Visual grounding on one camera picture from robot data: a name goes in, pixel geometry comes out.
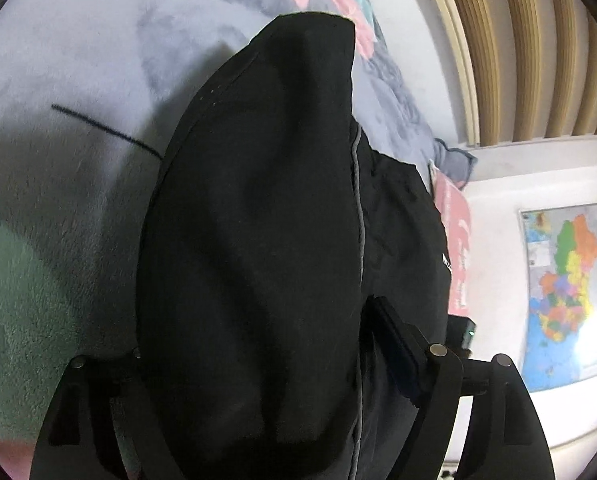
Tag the black hoodie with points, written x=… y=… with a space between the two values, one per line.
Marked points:
x=258 y=240

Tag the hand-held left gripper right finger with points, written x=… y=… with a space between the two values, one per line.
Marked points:
x=391 y=342

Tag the colourful wall map poster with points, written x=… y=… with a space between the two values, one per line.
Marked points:
x=563 y=300

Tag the pink pillow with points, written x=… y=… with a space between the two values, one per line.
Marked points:
x=456 y=240

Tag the grey floral blanket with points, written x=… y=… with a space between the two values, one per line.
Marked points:
x=78 y=85

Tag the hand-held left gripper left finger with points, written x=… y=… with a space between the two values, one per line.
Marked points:
x=78 y=410

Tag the wooden slatted wall panel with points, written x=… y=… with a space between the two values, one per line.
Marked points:
x=528 y=50

